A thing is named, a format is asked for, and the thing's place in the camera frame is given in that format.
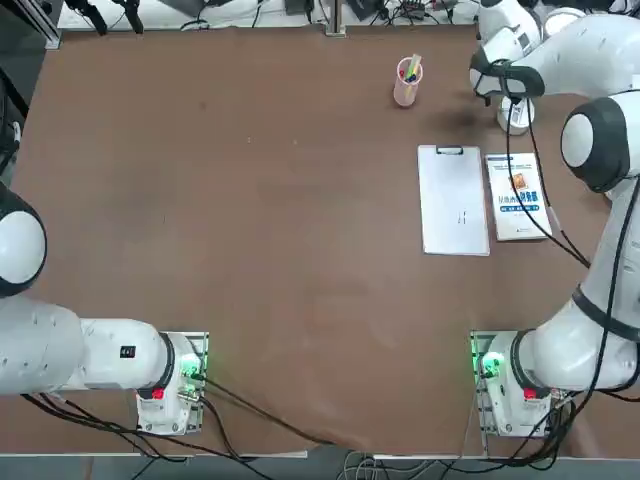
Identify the white clipboard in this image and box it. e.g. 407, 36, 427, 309
417, 144, 492, 258

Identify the pink mesh pen holder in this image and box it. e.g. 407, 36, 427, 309
393, 55, 426, 109

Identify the yellow ruler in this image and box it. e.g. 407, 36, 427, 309
405, 52, 424, 101

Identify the white and blue book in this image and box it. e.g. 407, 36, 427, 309
484, 152, 554, 244

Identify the black power adapter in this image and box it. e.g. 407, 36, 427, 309
347, 0, 389, 22

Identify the black stand leg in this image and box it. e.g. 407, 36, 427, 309
64, 0, 109, 36
114, 0, 145, 34

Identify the black cable across table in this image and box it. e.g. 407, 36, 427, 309
199, 374, 352, 447

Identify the grey cable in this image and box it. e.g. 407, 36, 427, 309
343, 449, 382, 480

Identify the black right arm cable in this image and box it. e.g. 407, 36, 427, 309
499, 59, 634, 401

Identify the black cable bundle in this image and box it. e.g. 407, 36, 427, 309
19, 392, 251, 459

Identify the black base cable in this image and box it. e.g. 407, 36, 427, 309
543, 389, 592, 459

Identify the aluminium frame profile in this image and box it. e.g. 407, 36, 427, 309
27, 0, 62, 50

